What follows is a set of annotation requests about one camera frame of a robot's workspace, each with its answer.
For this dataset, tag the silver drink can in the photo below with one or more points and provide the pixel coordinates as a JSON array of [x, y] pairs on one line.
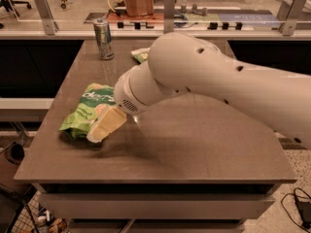
[[103, 38]]

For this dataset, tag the right metal glass bracket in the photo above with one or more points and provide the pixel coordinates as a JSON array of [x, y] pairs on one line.
[[289, 25]]

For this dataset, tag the black power adapter with cable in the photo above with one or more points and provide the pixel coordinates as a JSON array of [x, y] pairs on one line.
[[302, 202]]

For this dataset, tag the left metal glass bracket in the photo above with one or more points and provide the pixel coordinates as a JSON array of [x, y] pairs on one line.
[[49, 24]]

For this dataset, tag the crumpled green snack bag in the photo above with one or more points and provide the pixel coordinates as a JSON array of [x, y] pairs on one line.
[[141, 55]]

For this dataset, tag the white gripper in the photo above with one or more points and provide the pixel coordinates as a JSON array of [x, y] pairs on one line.
[[125, 94]]

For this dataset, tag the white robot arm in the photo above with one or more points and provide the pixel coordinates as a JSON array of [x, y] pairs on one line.
[[178, 63]]

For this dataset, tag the black office chair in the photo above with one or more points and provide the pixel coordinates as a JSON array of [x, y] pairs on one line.
[[10, 6]]

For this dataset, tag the middle metal glass bracket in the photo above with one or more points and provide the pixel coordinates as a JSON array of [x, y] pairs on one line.
[[169, 9]]

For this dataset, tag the wire basket cart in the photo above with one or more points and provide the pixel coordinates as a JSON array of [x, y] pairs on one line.
[[21, 212]]

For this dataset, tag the grey table drawer base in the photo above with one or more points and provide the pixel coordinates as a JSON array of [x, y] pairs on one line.
[[156, 213]]

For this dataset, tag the green rice chip bag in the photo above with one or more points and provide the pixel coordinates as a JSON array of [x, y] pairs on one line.
[[91, 104]]

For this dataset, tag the metal glass bracket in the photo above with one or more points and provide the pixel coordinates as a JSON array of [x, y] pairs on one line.
[[49, 24], [169, 9], [289, 25]]

